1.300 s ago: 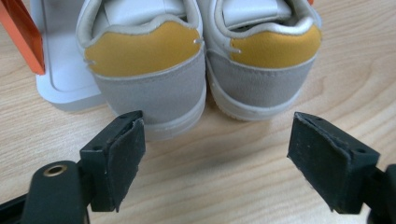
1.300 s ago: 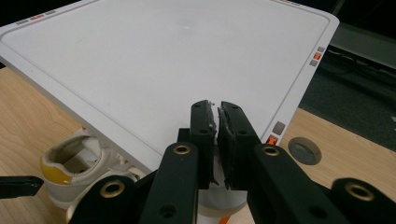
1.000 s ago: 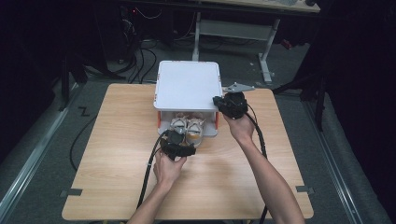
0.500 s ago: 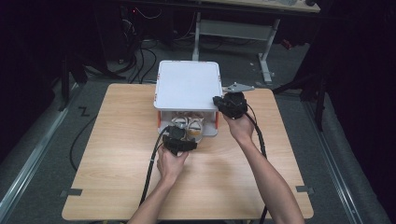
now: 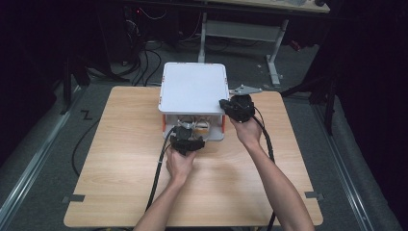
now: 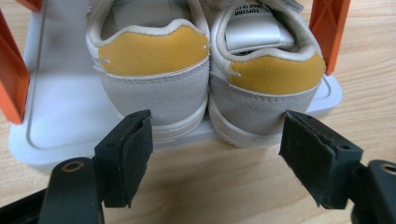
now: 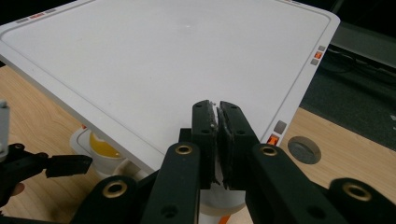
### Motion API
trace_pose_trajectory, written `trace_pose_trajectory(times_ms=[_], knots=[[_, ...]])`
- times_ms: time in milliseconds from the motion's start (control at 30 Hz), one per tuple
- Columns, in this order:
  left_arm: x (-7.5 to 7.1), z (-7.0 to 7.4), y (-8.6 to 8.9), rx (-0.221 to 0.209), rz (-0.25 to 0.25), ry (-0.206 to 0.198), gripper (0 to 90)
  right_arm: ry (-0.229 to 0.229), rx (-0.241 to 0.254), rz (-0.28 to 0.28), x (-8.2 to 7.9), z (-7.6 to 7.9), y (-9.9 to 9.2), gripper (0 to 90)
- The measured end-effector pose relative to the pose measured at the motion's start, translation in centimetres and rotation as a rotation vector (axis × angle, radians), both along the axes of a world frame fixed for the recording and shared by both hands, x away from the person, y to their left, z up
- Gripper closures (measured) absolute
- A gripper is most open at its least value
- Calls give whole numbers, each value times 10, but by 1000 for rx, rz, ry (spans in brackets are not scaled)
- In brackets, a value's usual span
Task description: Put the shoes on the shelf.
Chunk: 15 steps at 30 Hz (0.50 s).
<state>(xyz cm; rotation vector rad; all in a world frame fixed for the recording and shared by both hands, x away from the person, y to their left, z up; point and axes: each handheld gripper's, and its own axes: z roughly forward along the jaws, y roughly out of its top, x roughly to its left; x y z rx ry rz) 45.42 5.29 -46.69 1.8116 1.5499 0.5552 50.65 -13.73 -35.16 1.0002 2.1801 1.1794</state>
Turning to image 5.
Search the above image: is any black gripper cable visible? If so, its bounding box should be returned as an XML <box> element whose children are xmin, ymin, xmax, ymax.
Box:
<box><xmin>145</xmin><ymin>125</ymin><xmax>178</xmax><ymax>213</ymax></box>
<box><xmin>251</xmin><ymin>108</ymin><xmax>277</xmax><ymax>231</ymax></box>

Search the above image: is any bundle of black floor cables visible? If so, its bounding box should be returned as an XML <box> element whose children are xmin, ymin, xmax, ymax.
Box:
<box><xmin>121</xmin><ymin>18</ymin><xmax>164</xmax><ymax>88</ymax></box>

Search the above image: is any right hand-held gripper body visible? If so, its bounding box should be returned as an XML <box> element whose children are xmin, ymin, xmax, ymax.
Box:
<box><xmin>228</xmin><ymin>84</ymin><xmax>264</xmax><ymax>124</ymax></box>

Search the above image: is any person's right hand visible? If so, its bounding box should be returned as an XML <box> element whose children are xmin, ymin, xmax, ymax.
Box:
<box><xmin>229</xmin><ymin>116</ymin><xmax>263</xmax><ymax>151</ymax></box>

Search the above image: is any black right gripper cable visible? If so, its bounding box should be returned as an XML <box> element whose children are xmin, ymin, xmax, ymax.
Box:
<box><xmin>251</xmin><ymin>108</ymin><xmax>277</xmax><ymax>231</ymax></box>

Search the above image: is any grey metal floor rail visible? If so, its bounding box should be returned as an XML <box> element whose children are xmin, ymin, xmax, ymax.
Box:
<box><xmin>312</xmin><ymin>102</ymin><xmax>375</xmax><ymax>231</ymax></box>
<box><xmin>0</xmin><ymin>86</ymin><xmax>85</xmax><ymax>222</ymax></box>

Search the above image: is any thin black floor cable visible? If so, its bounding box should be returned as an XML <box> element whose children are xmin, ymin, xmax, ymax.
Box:
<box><xmin>71</xmin><ymin>118</ymin><xmax>101</xmax><ymax>177</ymax></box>

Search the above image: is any person's left hand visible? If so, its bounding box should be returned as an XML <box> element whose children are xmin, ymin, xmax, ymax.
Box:
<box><xmin>165</xmin><ymin>148</ymin><xmax>198</xmax><ymax>188</ymax></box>

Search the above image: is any wooden desk white metal frame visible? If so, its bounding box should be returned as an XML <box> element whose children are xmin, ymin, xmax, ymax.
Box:
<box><xmin>196</xmin><ymin>0</ymin><xmax>331</xmax><ymax>90</ymax></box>

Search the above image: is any black computer tower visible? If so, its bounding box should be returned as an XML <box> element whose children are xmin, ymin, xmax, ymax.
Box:
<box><xmin>99</xmin><ymin>4</ymin><xmax>145</xmax><ymax>65</ymax></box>

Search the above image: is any black stand leg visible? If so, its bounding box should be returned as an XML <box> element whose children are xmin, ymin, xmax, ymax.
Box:
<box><xmin>60</xmin><ymin>52</ymin><xmax>91</xmax><ymax>116</ymax></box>
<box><xmin>281</xmin><ymin>71</ymin><xmax>339</xmax><ymax>136</ymax></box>

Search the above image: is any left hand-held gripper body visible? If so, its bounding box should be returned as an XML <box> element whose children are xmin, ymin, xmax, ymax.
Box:
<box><xmin>169</xmin><ymin>119</ymin><xmax>197</xmax><ymax>157</ymax></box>

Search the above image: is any white two-tier shoe rack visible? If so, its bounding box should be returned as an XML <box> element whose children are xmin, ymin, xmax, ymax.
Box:
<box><xmin>158</xmin><ymin>62</ymin><xmax>231</xmax><ymax>142</ymax></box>

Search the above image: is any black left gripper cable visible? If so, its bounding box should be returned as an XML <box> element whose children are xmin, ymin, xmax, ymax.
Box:
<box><xmin>145</xmin><ymin>125</ymin><xmax>178</xmax><ymax>213</ymax></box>

